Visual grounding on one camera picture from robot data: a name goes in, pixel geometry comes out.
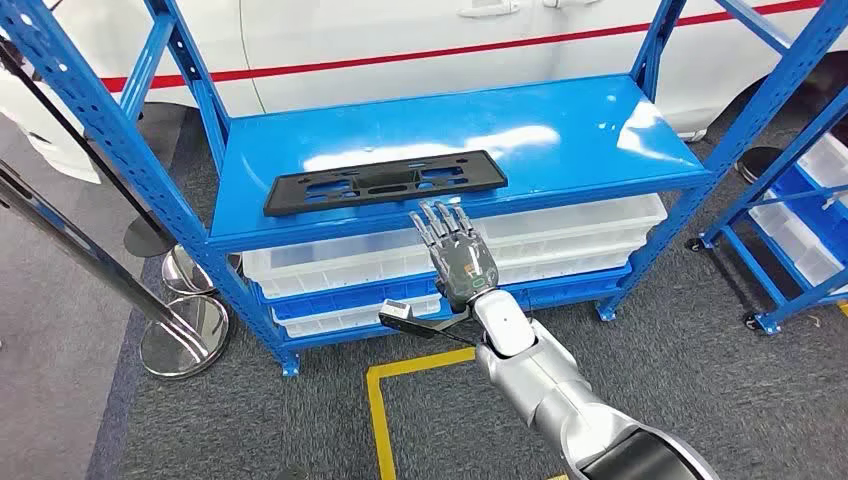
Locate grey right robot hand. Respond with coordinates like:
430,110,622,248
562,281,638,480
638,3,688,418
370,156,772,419
408,200,501,314

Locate long black plastic frame part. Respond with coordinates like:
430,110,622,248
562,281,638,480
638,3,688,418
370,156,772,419
262,150,509,219

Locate blue metal shelf rack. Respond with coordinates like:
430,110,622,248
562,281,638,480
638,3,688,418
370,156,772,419
0,0,848,379

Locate blue wheeled shelf rack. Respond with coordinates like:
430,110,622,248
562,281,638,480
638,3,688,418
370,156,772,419
685,86,848,336

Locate white plastic bin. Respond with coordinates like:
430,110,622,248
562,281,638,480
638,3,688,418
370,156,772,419
748,195,848,296
241,228,432,299
798,132,848,193
272,294,444,339
476,193,669,246
493,231,651,286

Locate blue plastic bin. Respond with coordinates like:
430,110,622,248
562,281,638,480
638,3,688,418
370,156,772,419
496,264,632,309
771,165,848,263
256,274,442,321

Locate white car with red stripe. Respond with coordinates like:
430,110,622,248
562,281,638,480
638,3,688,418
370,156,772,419
0,0,848,185

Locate black round floor base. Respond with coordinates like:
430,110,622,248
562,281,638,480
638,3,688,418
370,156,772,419
735,146,786,185

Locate black stanchion pole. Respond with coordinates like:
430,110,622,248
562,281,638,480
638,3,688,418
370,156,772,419
0,39,177,260

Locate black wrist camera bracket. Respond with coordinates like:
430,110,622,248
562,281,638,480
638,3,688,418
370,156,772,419
378,305,478,347

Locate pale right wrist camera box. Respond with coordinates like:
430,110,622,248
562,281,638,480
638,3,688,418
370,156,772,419
380,299,414,325

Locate chrome stanchion post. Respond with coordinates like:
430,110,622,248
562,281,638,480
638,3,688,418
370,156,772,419
0,158,231,380
162,245,243,297

